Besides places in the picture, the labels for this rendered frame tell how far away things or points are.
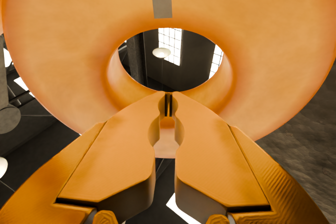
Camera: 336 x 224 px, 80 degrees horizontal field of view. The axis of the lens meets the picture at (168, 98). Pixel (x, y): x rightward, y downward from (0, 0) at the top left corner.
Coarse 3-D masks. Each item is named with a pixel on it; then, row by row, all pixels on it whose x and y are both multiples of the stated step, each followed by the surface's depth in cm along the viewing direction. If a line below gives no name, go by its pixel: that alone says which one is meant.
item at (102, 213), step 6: (102, 210) 6; (108, 210) 6; (96, 216) 5; (102, 216) 5; (108, 216) 5; (114, 216) 5; (210, 216) 6; (216, 216) 6; (222, 216) 6; (96, 222) 5; (102, 222) 5; (108, 222) 5; (114, 222) 5; (210, 222) 5; (216, 222) 5; (222, 222) 5; (228, 222) 5
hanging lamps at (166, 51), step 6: (156, 48) 677; (162, 48) 681; (156, 54) 670; (162, 54) 662; (168, 54) 662; (0, 156) 388; (0, 162) 387; (6, 162) 381; (0, 168) 386; (6, 168) 371; (0, 174) 383; (0, 180) 394
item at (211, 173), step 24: (192, 120) 10; (216, 120) 10; (192, 144) 8; (216, 144) 8; (192, 168) 7; (216, 168) 7; (240, 168) 7; (192, 192) 6; (216, 192) 6; (240, 192) 6; (192, 216) 7
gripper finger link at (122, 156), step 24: (168, 96) 13; (120, 120) 9; (144, 120) 9; (96, 144) 8; (120, 144) 8; (144, 144) 8; (96, 168) 7; (120, 168) 7; (144, 168) 7; (72, 192) 6; (96, 192) 6; (120, 192) 6; (144, 192) 7; (120, 216) 7
